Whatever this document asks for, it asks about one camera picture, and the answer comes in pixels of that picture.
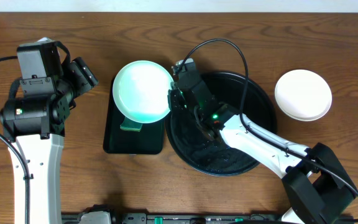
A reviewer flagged light green plate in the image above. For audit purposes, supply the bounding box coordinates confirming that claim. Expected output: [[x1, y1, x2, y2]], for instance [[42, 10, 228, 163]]
[[112, 60, 173, 124]]

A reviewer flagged green sponge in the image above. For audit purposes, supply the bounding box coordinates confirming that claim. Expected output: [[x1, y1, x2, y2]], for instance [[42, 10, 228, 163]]
[[120, 117, 142, 132]]

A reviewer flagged white plate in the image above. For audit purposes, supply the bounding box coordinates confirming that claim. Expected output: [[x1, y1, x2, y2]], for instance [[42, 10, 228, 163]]
[[274, 69, 333, 121]]

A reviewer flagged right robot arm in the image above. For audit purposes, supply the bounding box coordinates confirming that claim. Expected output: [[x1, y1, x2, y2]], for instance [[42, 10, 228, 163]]
[[167, 72, 357, 223]]

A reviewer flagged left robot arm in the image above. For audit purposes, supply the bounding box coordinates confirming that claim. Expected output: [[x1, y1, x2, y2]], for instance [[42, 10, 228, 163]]
[[0, 37, 98, 223]]

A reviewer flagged black round tray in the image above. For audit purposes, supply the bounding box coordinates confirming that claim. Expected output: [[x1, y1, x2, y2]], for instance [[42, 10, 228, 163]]
[[165, 72, 277, 176]]

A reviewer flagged black rectangular tray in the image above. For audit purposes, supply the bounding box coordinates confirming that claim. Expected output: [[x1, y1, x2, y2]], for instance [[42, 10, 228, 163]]
[[103, 80, 165, 155]]

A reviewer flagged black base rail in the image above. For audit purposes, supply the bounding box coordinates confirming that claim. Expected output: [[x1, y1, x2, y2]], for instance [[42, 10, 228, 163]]
[[62, 205, 281, 224]]

